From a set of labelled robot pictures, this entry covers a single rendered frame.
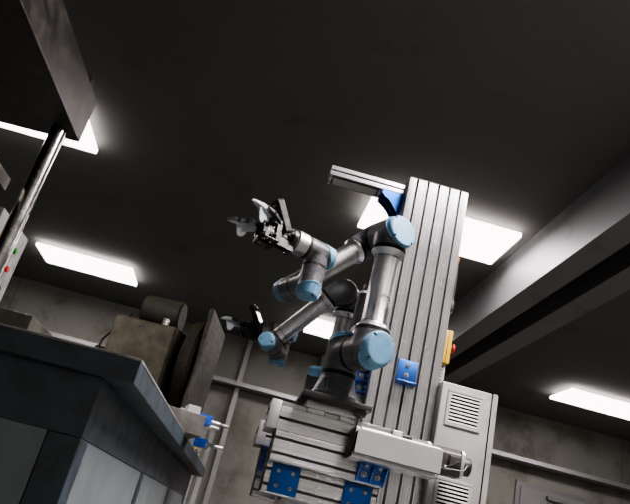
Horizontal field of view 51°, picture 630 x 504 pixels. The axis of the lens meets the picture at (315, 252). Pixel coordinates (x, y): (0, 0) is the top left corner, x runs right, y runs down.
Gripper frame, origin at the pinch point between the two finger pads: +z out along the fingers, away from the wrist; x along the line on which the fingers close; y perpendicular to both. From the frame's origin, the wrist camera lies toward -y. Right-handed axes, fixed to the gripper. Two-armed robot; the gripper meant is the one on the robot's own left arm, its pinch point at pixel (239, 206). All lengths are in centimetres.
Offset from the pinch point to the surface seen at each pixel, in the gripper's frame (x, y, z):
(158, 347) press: 355, -82, -108
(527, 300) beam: 153, -152, -325
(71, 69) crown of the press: 47, -53, 55
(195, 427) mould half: 11, 63, -8
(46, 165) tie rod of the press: 72, -28, 48
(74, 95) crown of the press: 57, -51, 50
